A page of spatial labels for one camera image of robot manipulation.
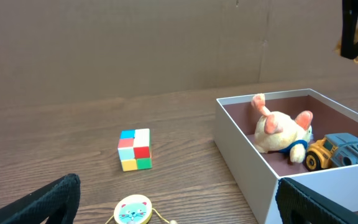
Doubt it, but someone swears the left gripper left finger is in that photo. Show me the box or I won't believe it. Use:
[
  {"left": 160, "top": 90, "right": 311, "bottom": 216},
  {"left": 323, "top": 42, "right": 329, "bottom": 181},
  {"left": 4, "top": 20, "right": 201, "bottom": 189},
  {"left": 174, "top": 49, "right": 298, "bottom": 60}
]
[{"left": 0, "top": 174, "right": 81, "bottom": 224}]

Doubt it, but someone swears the white box with pink interior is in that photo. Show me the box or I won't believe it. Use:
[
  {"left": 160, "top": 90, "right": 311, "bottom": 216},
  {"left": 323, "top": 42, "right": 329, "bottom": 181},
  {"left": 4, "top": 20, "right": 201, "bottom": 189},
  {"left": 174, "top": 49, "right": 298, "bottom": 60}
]
[{"left": 214, "top": 89, "right": 358, "bottom": 223}]

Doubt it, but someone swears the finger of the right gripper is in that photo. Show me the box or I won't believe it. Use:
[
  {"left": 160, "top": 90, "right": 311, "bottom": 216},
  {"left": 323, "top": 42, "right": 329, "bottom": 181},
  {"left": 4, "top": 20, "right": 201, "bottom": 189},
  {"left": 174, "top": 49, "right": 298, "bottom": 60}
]
[{"left": 340, "top": 0, "right": 358, "bottom": 59}]

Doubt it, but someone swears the colourful puzzle cube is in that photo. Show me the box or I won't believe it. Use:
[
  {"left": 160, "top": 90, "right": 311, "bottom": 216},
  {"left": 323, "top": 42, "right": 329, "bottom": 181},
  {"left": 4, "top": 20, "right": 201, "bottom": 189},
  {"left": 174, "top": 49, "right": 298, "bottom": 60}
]
[{"left": 117, "top": 128, "right": 152, "bottom": 172}]

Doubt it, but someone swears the cream plush pig toy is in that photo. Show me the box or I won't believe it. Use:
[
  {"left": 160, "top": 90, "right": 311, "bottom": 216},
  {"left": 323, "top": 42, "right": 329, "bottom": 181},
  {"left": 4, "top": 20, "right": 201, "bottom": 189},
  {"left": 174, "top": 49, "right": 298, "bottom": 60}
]
[{"left": 251, "top": 93, "right": 313, "bottom": 163}]

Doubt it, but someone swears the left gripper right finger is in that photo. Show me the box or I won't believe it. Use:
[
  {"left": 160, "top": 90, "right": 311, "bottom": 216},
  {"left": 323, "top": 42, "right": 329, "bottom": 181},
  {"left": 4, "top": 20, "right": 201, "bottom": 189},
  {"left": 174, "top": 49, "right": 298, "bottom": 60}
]
[{"left": 275, "top": 177, "right": 358, "bottom": 224}]

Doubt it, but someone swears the wooden cat rattle drum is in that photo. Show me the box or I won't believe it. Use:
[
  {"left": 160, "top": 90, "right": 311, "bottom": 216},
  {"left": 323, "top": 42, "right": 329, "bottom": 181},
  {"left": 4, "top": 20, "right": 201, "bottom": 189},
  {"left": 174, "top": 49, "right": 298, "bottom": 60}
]
[{"left": 105, "top": 194, "right": 178, "bottom": 224}]

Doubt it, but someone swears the yellow grey toy truck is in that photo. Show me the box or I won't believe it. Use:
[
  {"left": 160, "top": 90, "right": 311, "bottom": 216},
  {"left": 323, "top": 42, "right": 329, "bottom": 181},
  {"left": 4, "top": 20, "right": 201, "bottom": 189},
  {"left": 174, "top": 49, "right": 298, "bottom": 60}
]
[{"left": 304, "top": 133, "right": 358, "bottom": 172}]

